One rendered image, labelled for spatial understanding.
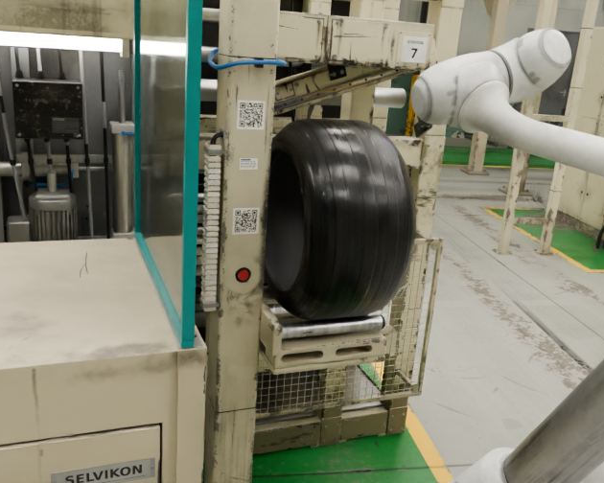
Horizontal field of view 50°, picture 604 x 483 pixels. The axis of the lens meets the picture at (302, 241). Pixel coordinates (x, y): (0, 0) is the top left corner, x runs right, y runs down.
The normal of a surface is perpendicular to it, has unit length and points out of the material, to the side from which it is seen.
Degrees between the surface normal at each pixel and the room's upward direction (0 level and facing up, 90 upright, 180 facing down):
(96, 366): 90
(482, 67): 36
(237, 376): 90
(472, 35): 90
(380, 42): 90
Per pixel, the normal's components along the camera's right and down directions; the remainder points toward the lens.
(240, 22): 0.35, 0.31
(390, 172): 0.31, -0.39
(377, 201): 0.35, -0.14
